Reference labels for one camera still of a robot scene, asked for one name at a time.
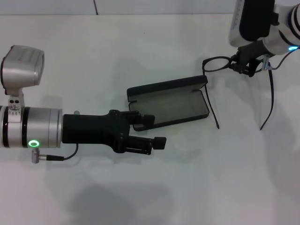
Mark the black glasses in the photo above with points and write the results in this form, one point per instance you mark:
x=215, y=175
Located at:
x=215, y=57

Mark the black glasses case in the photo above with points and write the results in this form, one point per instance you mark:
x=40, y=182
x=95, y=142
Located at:
x=168, y=110

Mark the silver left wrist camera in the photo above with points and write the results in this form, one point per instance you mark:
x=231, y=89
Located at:
x=22, y=68

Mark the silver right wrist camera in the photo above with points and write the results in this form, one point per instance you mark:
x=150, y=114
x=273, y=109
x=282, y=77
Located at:
x=250, y=21

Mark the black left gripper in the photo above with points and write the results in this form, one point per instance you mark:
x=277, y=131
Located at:
x=93, y=129

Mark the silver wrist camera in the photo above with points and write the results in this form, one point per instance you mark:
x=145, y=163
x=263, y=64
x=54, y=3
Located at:
x=22, y=68
x=250, y=21

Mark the translucent left gripper plug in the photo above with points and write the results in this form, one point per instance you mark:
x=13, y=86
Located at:
x=76, y=112

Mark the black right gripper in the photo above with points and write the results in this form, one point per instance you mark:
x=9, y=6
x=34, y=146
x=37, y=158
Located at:
x=252, y=52

